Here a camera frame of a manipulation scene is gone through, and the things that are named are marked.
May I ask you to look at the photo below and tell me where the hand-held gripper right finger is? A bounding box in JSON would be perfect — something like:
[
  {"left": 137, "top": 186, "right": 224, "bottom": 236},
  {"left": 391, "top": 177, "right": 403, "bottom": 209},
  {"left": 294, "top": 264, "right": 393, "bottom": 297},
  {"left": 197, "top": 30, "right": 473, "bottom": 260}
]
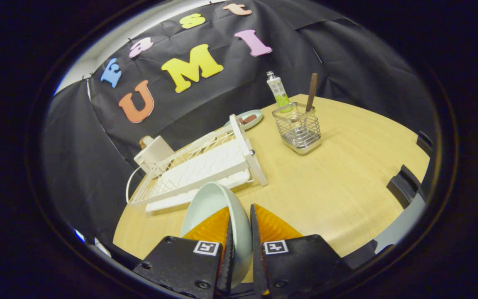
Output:
[{"left": 250, "top": 203, "right": 352, "bottom": 299}]

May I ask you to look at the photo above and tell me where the white toaster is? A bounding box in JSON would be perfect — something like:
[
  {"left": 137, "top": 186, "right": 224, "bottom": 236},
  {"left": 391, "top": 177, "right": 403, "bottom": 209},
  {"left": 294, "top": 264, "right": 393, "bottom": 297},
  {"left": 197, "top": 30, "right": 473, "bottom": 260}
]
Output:
[{"left": 134, "top": 135, "right": 175, "bottom": 174}]

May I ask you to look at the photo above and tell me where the green drink bottle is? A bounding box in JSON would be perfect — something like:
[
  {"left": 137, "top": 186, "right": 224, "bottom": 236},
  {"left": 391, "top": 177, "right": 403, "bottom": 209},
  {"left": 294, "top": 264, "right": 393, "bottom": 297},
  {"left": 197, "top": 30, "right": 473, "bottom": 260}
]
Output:
[{"left": 266, "top": 71, "right": 293, "bottom": 113}]

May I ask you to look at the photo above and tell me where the metal wire basket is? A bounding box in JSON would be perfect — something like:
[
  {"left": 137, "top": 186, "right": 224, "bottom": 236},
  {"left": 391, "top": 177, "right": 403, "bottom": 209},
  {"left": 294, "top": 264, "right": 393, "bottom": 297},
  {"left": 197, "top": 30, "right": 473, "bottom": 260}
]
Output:
[{"left": 271, "top": 103, "right": 322, "bottom": 155}]

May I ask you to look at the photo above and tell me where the white wire dish rack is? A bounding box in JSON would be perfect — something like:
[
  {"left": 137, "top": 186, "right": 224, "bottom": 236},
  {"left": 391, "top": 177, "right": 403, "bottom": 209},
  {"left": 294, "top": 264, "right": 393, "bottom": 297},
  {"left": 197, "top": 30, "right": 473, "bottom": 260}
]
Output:
[{"left": 129, "top": 114, "right": 268, "bottom": 214}]

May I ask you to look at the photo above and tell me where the wooden handle spoon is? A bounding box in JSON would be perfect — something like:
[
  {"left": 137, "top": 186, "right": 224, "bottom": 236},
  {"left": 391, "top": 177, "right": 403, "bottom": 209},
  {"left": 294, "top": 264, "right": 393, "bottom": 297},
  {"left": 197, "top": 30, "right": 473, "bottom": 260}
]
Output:
[{"left": 304, "top": 73, "right": 319, "bottom": 115}]

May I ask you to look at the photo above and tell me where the small pale green dish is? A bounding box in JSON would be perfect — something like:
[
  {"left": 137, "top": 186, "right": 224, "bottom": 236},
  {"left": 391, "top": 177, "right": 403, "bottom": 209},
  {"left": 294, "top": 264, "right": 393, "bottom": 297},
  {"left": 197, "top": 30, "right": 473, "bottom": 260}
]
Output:
[{"left": 224, "top": 110, "right": 263, "bottom": 130}]

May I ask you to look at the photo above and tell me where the pale green plate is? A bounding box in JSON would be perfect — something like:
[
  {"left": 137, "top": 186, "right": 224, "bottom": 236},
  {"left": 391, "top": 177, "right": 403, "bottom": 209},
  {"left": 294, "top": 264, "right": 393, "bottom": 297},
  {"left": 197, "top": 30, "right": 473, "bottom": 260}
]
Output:
[{"left": 180, "top": 182, "right": 253, "bottom": 289}]

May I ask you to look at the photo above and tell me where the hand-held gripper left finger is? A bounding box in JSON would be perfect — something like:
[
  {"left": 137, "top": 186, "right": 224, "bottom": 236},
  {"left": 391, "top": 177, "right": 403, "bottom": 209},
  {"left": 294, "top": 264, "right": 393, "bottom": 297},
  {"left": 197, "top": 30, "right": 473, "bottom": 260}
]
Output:
[{"left": 133, "top": 206, "right": 234, "bottom": 299}]

